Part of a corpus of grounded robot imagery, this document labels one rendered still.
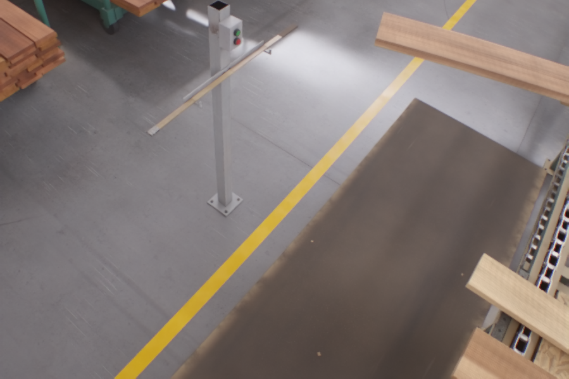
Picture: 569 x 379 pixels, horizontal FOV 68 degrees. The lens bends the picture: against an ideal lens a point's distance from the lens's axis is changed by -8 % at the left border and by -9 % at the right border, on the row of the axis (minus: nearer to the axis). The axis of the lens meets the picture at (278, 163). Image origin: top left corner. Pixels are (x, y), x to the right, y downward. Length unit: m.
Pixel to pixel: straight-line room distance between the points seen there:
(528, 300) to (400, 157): 1.61
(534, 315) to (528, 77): 1.27
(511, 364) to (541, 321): 0.21
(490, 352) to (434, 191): 1.57
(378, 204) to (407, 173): 0.34
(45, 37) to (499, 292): 2.67
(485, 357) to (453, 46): 1.56
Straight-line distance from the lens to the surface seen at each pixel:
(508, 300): 1.71
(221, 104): 2.05
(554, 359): 1.78
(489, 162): 3.34
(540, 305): 1.77
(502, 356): 1.62
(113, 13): 3.57
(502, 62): 2.56
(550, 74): 2.66
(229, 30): 1.74
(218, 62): 1.90
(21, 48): 2.94
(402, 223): 2.77
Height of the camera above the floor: 2.24
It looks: 51 degrees down
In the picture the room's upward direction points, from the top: 6 degrees clockwise
